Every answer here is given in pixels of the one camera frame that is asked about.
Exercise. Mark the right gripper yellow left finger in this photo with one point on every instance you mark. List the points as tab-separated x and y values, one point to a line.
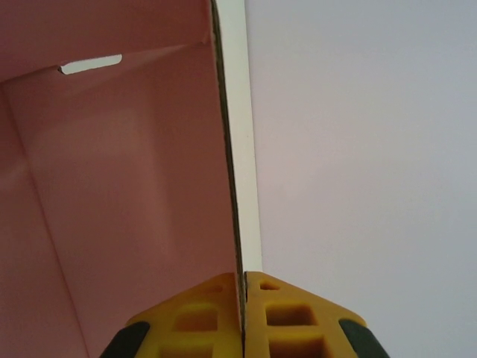
194	320

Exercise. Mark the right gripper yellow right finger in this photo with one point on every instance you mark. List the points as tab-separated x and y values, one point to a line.
290	320

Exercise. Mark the pink cloth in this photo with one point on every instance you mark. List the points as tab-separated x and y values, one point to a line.
112	186

